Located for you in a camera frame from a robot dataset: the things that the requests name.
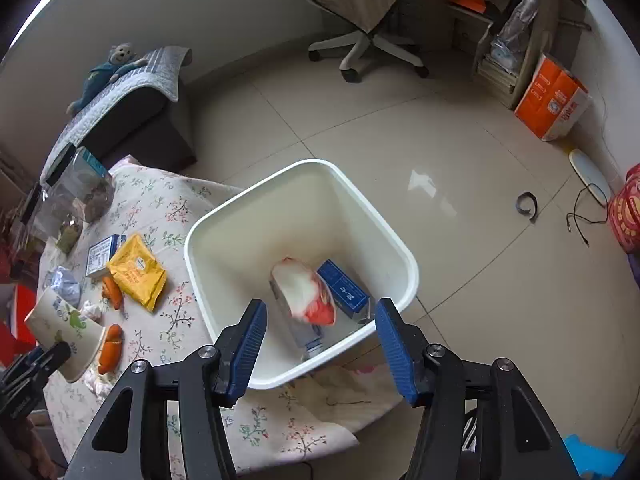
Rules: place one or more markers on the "red and white snack bag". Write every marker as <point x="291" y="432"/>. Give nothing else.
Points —
<point x="302" y="292"/>

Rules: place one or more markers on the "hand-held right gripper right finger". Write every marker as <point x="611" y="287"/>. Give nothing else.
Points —
<point x="395" y="355"/>

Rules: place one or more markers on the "yellow snack packet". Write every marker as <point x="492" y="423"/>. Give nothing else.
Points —
<point x="136" y="272"/>

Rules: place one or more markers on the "clear plastic bottle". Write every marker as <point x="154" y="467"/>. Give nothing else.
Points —
<point x="312" y="342"/>

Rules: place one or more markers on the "short orange sausage wrapper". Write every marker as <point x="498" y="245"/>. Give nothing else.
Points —
<point x="112" y="292"/>

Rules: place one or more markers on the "clear plastic bag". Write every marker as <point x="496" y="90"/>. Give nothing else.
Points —
<point x="47" y="210"/>

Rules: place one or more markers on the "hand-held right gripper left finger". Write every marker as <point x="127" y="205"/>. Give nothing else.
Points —
<point x="245" y="355"/>

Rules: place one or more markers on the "grey plush toy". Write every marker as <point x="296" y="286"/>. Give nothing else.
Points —
<point x="107" y="70"/>

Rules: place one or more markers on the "white plastic bin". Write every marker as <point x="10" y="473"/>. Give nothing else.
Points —
<point x="240" y="240"/>

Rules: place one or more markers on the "dark sofa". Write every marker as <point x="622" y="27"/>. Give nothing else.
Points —
<point x="150" y="132"/>

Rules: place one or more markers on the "wooden desk with shelves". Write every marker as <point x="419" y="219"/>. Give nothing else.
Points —
<point x="550" y="15"/>

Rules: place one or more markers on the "green snack packet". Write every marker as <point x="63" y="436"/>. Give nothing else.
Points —
<point x="69" y="235"/>

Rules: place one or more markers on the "silver plastic bag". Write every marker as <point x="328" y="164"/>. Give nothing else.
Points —
<point x="517" y="30"/>

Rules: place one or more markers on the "crumpled clear plastic wrapper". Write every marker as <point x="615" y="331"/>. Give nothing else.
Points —
<point x="64" y="285"/>

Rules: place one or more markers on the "blue plastic stool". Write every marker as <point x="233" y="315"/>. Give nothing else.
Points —
<point x="595" y="457"/>

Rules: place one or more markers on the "flat orange box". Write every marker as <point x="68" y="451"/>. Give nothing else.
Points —
<point x="467" y="1"/>

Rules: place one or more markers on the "red plastic item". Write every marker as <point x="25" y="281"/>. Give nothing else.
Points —
<point x="20" y="310"/>

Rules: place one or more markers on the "blue and white label box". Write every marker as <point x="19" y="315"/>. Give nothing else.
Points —
<point x="100" y="255"/>

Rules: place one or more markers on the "floral tablecloth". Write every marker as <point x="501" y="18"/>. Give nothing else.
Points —
<point x="165" y="200"/>

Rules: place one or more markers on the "orange and white carton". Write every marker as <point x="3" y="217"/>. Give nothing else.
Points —
<point x="550" y="97"/>

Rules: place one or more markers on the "long orange sausage wrapper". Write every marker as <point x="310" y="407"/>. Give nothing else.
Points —
<point x="111" y="347"/>

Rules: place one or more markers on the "paper cup with green print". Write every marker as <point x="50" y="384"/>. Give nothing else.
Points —
<point x="60" y="322"/>

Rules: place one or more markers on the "white oval board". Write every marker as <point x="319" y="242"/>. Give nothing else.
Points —
<point x="590" y="175"/>

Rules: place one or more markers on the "clear jar of brown balls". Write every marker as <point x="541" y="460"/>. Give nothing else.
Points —
<point x="95" y="190"/>

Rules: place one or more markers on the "blue carton box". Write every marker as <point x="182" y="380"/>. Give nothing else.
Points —
<point x="345" y="287"/>

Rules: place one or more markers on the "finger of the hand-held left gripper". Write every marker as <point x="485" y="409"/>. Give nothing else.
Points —
<point x="42" y="362"/>

